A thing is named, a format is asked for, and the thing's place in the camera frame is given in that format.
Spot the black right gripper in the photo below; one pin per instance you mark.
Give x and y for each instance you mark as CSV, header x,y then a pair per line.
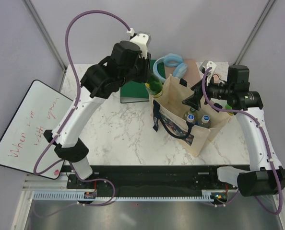
x,y
194,100

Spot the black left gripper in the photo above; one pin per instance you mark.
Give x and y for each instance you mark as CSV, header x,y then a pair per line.
x,y
146,63

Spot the clear bottle green cap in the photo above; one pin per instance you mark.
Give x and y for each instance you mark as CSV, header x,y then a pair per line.
x,y
191,111

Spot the green glass bottle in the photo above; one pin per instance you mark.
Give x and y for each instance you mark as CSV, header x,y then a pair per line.
x,y
154,86
228,107

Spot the cream canvas tote bag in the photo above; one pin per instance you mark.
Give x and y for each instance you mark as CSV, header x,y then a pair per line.
x,y
169,112

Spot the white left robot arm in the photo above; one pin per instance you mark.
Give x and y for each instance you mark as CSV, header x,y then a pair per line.
x,y
129,61

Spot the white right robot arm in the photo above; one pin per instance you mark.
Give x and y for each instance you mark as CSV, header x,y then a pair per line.
x,y
266,175

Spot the Pocari Sweat bottle left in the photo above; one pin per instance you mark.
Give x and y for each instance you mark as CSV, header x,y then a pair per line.
x,y
191,120

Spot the pocari sweat bottle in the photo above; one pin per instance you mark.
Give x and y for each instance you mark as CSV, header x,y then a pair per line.
x,y
191,120
204,121

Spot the Pocari Sweat bottle right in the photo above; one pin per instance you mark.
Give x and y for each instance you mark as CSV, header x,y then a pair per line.
x,y
204,121

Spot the light blue headphones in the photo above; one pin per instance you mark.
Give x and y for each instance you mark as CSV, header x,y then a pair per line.
x,y
173,61

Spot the whiteboard with red writing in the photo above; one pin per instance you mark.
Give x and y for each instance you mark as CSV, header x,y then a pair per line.
x,y
42,108

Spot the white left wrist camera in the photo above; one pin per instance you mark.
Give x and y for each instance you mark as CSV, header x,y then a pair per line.
x,y
141,39

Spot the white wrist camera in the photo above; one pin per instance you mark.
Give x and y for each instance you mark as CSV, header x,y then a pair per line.
x,y
206,65
141,39

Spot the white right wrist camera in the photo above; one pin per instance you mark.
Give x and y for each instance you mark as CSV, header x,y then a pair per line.
x,y
206,65

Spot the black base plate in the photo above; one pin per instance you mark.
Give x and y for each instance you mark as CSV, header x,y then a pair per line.
x,y
151,181

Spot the aluminium frame rail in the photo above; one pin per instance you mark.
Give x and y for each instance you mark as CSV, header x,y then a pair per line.
x,y
255,30

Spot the left aluminium frame post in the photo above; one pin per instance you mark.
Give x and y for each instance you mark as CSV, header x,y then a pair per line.
x,y
42,29

